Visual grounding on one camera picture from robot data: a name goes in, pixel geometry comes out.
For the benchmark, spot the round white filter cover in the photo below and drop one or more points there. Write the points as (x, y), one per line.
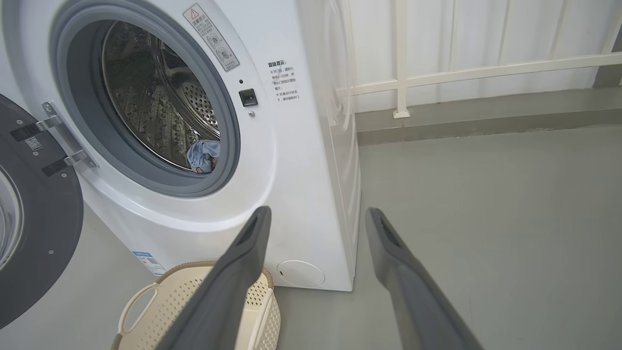
(300, 273)

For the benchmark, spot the silver door hinge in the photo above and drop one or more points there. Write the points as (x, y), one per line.
(68, 133)

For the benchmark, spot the white front-load washing machine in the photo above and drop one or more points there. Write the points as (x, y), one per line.
(291, 170)

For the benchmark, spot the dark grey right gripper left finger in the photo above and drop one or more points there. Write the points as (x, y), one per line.
(223, 296)

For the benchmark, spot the small white QR sticker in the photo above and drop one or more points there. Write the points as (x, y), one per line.
(34, 143)

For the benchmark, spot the stainless steel washing machine drum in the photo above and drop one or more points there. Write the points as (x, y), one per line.
(146, 97)

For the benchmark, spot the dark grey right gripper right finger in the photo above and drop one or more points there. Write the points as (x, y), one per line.
(418, 301)

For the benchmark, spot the grey rubber door seal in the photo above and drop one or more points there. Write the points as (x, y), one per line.
(77, 87)

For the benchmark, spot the blue energy label sticker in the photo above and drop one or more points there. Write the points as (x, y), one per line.
(149, 262)

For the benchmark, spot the grey warning sticker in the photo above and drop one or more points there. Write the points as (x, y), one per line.
(211, 36)

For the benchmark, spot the cream perforated laundry basket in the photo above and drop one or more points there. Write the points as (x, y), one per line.
(160, 311)

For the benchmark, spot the blue patterned garment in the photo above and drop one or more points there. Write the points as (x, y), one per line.
(201, 155)

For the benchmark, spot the black door latch socket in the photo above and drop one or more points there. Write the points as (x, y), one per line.
(248, 97)

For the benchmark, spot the white metal railing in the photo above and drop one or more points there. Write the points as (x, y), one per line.
(401, 73)

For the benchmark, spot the round black washer door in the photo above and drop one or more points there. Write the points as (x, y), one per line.
(43, 218)

